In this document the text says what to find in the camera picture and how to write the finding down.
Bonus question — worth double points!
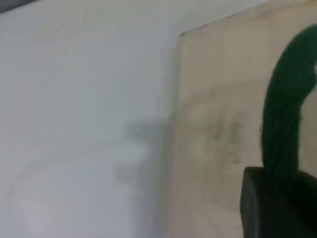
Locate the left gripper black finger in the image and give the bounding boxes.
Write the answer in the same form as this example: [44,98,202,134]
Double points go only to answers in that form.
[239,167,317,238]

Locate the white canvas handbag green handles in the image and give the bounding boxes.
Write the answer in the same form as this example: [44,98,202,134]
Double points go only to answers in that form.
[170,0,317,238]

